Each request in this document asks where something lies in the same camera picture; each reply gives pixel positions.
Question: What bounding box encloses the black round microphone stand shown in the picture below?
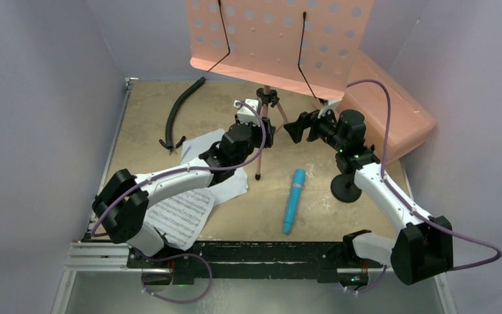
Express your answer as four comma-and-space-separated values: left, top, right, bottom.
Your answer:
330, 174, 362, 203

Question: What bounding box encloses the pink perforated music stand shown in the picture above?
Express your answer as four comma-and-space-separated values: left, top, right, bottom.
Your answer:
185, 0, 376, 181

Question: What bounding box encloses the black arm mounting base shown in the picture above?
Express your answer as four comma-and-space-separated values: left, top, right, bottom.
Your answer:
127, 241, 382, 287

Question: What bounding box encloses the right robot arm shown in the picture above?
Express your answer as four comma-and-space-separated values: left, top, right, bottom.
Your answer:
284, 109, 453, 285

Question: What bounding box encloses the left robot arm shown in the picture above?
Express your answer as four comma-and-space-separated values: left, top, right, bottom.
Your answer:
90, 99, 276, 268

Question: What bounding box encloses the blue toy microphone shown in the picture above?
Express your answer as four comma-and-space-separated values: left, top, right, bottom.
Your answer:
282, 169, 306, 235

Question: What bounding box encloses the blank white paper sheet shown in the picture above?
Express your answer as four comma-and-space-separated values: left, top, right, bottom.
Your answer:
180, 128, 248, 206

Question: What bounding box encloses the pink plastic storage box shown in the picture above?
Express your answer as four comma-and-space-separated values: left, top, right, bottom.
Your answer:
337, 51, 437, 164

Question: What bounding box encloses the black foam tube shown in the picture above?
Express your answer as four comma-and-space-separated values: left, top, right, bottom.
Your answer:
159, 77, 207, 153

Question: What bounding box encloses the printed sheet music page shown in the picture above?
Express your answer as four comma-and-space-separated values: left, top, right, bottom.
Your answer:
144, 188, 215, 251

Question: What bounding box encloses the aluminium frame rail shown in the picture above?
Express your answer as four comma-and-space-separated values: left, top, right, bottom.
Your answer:
52, 233, 457, 313

